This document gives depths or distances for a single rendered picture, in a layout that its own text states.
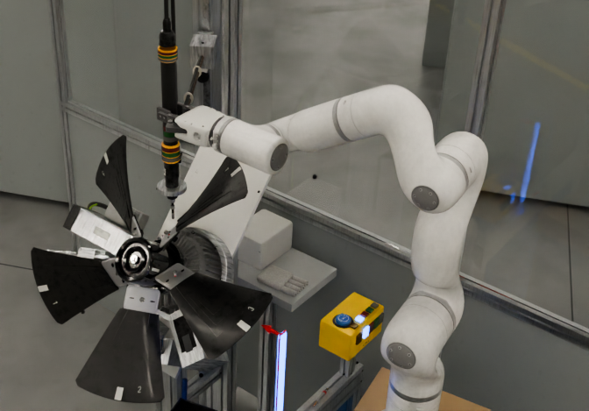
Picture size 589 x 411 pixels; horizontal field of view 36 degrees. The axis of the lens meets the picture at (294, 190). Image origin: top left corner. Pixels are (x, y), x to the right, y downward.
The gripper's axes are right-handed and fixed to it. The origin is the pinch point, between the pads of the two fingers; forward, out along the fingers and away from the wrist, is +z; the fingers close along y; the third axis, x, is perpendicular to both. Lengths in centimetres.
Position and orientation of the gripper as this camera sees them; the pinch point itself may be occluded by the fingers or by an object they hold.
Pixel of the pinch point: (170, 111)
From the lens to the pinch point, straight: 212.0
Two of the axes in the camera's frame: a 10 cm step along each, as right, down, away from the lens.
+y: 6.0, -4.0, 6.9
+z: -8.0, -3.5, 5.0
